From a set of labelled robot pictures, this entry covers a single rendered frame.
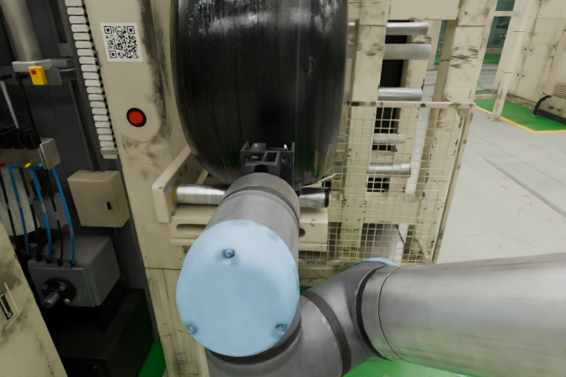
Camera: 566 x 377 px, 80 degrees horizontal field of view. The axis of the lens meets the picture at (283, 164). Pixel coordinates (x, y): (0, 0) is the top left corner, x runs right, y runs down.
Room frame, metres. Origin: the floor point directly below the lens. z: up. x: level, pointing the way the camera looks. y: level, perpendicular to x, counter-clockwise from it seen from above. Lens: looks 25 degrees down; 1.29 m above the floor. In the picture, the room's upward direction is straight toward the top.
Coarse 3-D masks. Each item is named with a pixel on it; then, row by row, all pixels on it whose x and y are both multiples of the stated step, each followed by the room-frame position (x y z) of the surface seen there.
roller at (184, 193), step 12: (180, 192) 0.66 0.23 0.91; (192, 192) 0.65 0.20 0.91; (204, 192) 0.65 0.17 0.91; (216, 192) 0.65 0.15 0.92; (300, 192) 0.65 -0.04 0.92; (312, 192) 0.64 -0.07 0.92; (324, 192) 0.65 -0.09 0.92; (300, 204) 0.64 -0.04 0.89; (312, 204) 0.63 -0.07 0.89; (324, 204) 0.64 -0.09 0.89
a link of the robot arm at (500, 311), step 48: (336, 288) 0.27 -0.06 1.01; (384, 288) 0.24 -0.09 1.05; (432, 288) 0.20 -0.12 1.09; (480, 288) 0.17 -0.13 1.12; (528, 288) 0.15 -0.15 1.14; (336, 336) 0.22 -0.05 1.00; (384, 336) 0.21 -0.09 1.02; (432, 336) 0.18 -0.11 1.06; (480, 336) 0.15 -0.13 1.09; (528, 336) 0.14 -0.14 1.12
